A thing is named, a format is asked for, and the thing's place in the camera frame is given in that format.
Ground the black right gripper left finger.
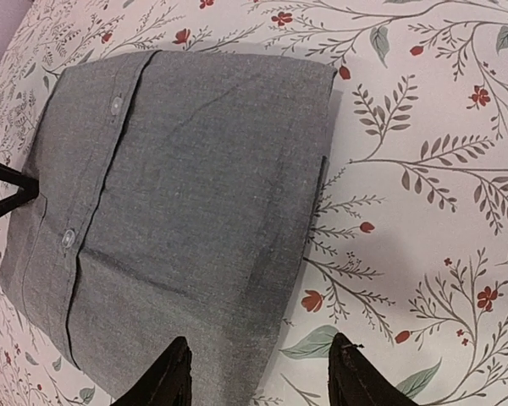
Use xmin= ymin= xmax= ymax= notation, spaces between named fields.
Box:
xmin=111 ymin=336 xmax=192 ymax=406

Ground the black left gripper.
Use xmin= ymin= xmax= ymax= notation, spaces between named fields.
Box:
xmin=0 ymin=154 xmax=41 ymax=229

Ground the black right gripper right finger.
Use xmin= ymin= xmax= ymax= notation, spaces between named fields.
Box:
xmin=328 ymin=332 xmax=417 ymax=406

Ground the grey long sleeve shirt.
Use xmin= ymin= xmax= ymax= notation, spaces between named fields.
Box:
xmin=0 ymin=51 xmax=336 ymax=405

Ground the floral patterned table cloth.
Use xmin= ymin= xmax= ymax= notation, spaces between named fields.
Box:
xmin=0 ymin=1 xmax=508 ymax=405

